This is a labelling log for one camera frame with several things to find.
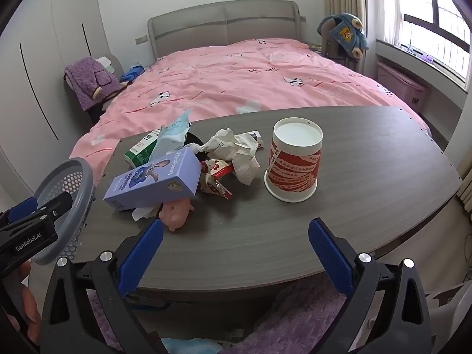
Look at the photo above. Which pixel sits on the pink storage box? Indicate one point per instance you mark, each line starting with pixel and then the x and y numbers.
pixel 402 84

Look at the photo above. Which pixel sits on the dark framed window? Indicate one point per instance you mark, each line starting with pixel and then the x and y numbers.
pixel 442 25

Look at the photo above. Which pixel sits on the pink bed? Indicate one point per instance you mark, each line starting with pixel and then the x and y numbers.
pixel 239 73

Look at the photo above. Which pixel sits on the grey perforated plastic basket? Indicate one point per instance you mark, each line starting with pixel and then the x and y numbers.
pixel 84 191

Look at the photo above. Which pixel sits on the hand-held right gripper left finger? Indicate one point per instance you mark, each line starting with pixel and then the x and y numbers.
pixel 142 254

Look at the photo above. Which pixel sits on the purple cartoon carton box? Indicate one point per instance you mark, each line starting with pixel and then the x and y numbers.
pixel 155 180

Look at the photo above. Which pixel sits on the white wardrobe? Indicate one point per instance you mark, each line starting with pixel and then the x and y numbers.
pixel 37 62

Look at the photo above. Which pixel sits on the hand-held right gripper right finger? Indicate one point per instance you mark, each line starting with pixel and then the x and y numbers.
pixel 332 254

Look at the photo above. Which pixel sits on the purple fuzzy garment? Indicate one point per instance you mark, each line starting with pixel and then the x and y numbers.
pixel 88 81

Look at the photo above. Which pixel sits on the red printed snack wrapper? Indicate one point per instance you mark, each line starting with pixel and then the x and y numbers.
pixel 212 184

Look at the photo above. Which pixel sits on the light blue wet wipes pack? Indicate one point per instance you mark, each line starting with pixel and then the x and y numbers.
pixel 169 140

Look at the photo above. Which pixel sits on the beige chair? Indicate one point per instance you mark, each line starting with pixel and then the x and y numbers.
pixel 112 62

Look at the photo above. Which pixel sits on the pink pig toy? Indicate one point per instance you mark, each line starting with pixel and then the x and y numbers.
pixel 175 212

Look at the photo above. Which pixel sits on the person's left hand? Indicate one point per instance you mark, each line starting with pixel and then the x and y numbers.
pixel 25 309

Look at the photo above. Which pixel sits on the white paper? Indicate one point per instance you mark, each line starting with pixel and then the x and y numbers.
pixel 236 151

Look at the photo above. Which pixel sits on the grey bed headboard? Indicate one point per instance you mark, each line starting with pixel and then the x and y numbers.
pixel 221 18

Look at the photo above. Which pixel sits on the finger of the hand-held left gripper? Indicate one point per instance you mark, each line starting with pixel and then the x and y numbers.
pixel 22 208
pixel 55 203

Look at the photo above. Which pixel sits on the green white small box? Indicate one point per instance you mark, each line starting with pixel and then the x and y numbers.
pixel 142 151

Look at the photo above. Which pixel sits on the red white paper cup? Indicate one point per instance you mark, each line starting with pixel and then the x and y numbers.
pixel 295 169

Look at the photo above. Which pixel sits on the white tissue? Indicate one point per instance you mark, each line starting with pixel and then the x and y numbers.
pixel 142 213

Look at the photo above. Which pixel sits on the wall outlet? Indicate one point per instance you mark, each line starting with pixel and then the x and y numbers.
pixel 141 39

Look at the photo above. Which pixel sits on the blue bear print garment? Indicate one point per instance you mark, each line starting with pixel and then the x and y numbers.
pixel 346 35

